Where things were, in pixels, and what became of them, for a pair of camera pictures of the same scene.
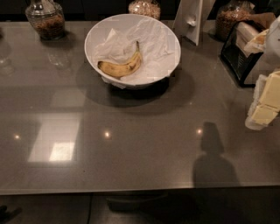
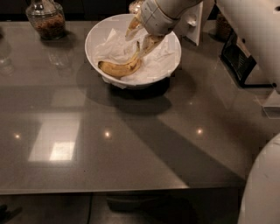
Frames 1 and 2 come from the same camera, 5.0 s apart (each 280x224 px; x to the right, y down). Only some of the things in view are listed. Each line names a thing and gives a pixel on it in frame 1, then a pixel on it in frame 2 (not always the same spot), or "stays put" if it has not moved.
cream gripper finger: x=260 y=116 → x=133 y=27
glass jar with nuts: x=48 y=18 stays put
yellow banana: x=116 y=70 stays put
